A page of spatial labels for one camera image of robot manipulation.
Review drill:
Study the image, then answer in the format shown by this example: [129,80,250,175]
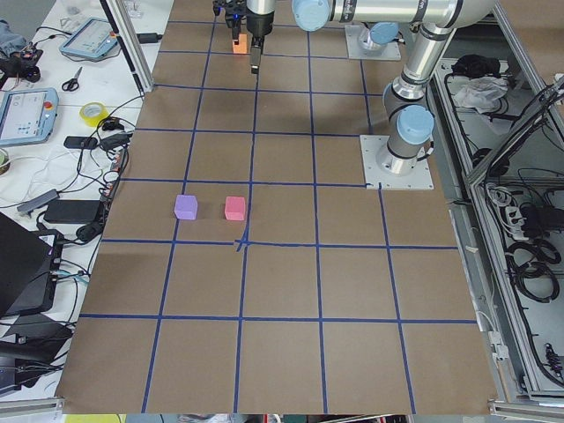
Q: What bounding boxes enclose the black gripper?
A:
[246,0,276,35]
[212,0,247,41]

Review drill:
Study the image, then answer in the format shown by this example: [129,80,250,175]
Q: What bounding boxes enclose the orange foam block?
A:
[232,33,248,55]

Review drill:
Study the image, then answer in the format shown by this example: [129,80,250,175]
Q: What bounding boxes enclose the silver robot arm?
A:
[212,1,399,50]
[292,1,495,175]

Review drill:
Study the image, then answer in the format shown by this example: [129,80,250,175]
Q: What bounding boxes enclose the far teach pendant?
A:
[59,18,118,62]

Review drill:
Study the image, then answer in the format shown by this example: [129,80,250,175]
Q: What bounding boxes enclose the teach pendant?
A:
[1,88,59,146]
[59,18,118,62]

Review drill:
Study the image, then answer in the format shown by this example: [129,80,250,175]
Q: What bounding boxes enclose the yellow tape roll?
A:
[79,101,109,128]

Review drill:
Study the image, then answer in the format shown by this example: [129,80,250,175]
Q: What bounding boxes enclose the pink foam block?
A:
[224,196,246,221]

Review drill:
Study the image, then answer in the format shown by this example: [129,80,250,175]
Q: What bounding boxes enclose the purple foam block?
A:
[174,195,198,220]

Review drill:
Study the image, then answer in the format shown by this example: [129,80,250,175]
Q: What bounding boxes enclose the near teach pendant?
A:
[1,88,59,146]

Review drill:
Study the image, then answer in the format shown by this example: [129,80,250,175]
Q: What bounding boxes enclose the white cloth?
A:
[453,77,508,113]

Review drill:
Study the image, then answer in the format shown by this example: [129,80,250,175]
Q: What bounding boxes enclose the black power adapter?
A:
[44,199,100,224]

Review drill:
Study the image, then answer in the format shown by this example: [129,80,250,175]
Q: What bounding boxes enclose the black laptop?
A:
[1,215,63,317]

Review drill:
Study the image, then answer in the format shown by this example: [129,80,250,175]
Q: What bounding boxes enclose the aluminium frame post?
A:
[100,0,154,96]

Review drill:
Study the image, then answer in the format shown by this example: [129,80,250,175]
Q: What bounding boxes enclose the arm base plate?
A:
[345,22,401,62]
[360,135,434,190]

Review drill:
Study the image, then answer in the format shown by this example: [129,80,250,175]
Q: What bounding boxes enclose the black handled scissors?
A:
[61,67,83,93]

